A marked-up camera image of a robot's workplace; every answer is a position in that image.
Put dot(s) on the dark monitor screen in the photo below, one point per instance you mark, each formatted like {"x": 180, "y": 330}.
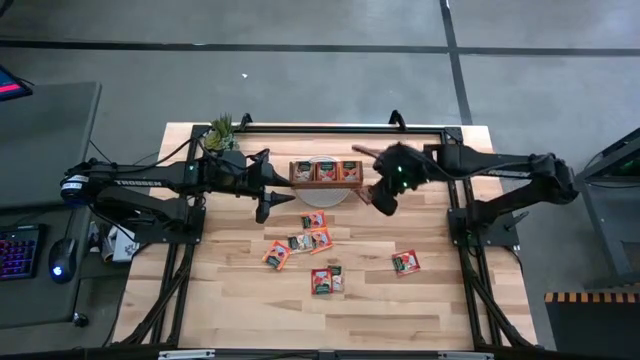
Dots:
{"x": 10, "y": 85}

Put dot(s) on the black desk caster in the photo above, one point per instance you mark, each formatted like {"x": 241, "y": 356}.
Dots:
{"x": 80, "y": 319}

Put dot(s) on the black aluminium table frame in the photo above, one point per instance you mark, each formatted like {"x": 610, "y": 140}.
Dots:
{"x": 350, "y": 129}

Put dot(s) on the wooden tea organizer box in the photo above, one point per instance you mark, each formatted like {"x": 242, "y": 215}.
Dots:
{"x": 325, "y": 185}

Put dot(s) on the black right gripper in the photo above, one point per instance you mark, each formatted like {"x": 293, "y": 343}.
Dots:
{"x": 400, "y": 160}

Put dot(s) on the potted succulent plant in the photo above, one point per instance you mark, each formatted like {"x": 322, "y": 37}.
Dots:
{"x": 222, "y": 131}

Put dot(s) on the white metal strip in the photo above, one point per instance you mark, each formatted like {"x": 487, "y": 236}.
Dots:
{"x": 186, "y": 354}

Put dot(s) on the black frame bracket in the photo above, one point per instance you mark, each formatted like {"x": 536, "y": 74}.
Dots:
{"x": 245, "y": 120}
{"x": 397, "y": 119}

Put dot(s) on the white printed cardboard box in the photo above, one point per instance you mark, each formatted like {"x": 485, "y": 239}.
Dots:
{"x": 122, "y": 247}

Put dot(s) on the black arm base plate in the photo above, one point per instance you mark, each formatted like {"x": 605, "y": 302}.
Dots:
{"x": 165, "y": 235}
{"x": 502, "y": 236}

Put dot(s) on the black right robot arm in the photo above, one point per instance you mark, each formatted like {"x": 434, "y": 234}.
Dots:
{"x": 500, "y": 167}

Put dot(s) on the black computer mouse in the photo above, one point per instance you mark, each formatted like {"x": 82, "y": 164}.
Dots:
{"x": 62, "y": 260}

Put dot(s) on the black metal workstation stand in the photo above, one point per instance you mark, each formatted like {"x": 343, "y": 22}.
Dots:
{"x": 607, "y": 235}

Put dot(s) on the black crate hazard stripes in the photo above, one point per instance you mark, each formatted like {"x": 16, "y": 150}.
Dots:
{"x": 595, "y": 330}

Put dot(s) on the grey desk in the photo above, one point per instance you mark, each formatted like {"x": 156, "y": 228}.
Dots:
{"x": 45, "y": 125}

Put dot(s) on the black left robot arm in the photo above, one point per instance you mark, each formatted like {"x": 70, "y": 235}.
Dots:
{"x": 135, "y": 182}

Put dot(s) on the backlit computer keyboard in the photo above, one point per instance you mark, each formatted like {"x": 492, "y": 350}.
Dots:
{"x": 17, "y": 252}

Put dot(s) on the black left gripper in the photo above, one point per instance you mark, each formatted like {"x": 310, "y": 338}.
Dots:
{"x": 255, "y": 172}

